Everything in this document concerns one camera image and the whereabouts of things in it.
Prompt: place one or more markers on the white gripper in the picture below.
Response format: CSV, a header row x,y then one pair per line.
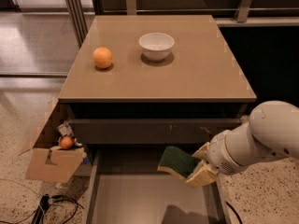
x,y
220,154

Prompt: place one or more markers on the green and yellow sponge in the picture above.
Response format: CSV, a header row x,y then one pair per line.
x,y
177,162

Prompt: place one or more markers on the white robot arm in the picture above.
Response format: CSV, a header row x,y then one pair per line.
x,y
271,133

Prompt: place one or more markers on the open grey middle drawer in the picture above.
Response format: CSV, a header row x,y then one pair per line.
x,y
126,188

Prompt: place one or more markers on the grey drawer cabinet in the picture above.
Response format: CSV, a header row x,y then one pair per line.
x,y
200,79

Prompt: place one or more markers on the grey top drawer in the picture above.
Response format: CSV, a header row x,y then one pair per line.
x,y
149,131

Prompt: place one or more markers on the white ceramic bowl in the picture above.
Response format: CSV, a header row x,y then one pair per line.
x,y
156,46

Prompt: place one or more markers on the orange fruit in box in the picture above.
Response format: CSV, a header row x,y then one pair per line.
x,y
66,142

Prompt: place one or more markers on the crumpled packet in box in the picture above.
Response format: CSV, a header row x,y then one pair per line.
x,y
65,129

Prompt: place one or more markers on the open cardboard box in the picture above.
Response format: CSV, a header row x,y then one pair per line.
x,y
48,161

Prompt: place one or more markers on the orange fruit on cabinet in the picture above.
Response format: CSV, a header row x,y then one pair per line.
x,y
102,58

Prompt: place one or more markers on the black power strip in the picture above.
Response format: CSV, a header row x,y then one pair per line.
x,y
41,210

